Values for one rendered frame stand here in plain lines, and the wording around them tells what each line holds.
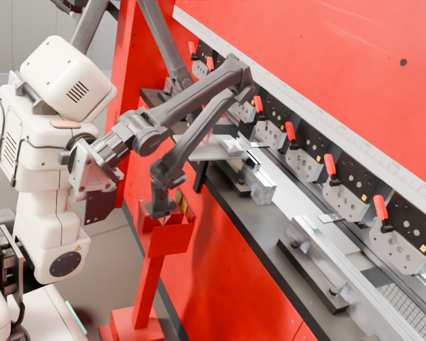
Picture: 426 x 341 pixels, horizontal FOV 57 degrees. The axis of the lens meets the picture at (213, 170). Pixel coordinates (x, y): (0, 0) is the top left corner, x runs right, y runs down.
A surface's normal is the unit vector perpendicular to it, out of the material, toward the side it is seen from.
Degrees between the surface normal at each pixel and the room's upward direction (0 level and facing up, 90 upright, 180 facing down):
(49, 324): 0
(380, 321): 90
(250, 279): 90
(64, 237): 90
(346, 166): 90
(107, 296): 0
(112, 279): 0
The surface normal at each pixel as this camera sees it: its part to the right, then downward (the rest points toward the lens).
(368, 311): -0.87, 0.05
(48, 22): 0.65, 0.53
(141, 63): 0.44, 0.56
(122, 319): 0.25, -0.83
